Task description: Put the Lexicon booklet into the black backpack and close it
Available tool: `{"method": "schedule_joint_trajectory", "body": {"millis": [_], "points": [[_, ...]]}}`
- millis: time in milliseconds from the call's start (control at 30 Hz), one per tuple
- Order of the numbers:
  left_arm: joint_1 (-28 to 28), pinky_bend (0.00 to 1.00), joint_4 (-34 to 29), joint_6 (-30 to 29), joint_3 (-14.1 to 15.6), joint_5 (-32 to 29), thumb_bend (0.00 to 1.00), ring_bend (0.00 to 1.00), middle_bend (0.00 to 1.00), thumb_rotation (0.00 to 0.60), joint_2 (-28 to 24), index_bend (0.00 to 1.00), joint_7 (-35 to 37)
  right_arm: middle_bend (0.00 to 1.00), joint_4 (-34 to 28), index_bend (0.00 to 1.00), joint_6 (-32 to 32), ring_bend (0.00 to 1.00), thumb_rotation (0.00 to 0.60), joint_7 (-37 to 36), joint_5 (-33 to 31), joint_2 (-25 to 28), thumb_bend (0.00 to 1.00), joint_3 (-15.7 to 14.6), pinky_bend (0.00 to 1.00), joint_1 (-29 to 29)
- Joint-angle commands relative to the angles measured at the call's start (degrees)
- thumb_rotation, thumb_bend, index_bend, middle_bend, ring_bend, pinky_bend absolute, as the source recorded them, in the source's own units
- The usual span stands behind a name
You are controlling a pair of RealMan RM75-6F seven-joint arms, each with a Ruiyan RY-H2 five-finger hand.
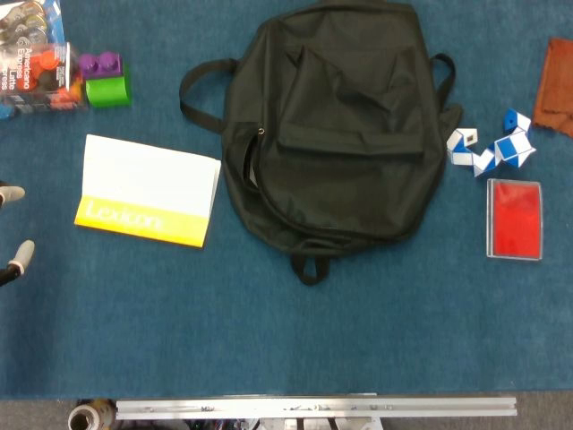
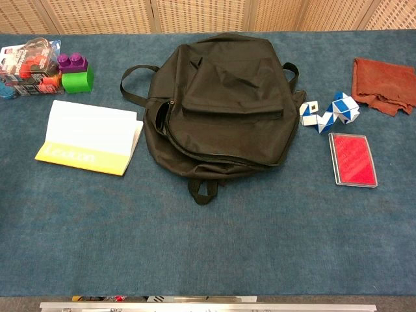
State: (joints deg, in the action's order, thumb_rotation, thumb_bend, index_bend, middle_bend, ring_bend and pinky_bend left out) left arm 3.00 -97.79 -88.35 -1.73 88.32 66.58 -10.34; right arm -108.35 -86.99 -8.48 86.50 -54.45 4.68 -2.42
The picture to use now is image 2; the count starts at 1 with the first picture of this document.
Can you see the red card case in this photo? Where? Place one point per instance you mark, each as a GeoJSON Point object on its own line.
{"type": "Point", "coordinates": [354, 159]}

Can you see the white and yellow book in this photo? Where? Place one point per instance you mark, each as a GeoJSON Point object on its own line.
{"type": "Point", "coordinates": [91, 136]}

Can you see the rust brown cloth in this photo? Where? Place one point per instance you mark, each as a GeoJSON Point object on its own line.
{"type": "Point", "coordinates": [383, 81]}

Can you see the aluminium rail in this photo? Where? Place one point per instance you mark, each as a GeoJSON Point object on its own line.
{"type": "Point", "coordinates": [208, 307]}

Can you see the green building block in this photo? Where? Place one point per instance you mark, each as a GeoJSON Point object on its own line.
{"type": "Point", "coordinates": [78, 81]}

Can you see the wicker folding screen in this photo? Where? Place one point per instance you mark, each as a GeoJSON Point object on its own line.
{"type": "Point", "coordinates": [201, 14]}

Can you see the clear plastic toy package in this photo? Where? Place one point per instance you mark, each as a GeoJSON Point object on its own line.
{"type": "Point", "coordinates": [29, 65]}

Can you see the black backpack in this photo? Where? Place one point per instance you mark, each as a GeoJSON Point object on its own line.
{"type": "Point", "coordinates": [227, 97]}

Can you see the blue toy piece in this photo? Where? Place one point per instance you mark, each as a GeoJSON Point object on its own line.
{"type": "Point", "coordinates": [6, 91]}

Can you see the blue white snake puzzle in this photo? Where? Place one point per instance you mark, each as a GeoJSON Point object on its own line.
{"type": "Point", "coordinates": [341, 109]}

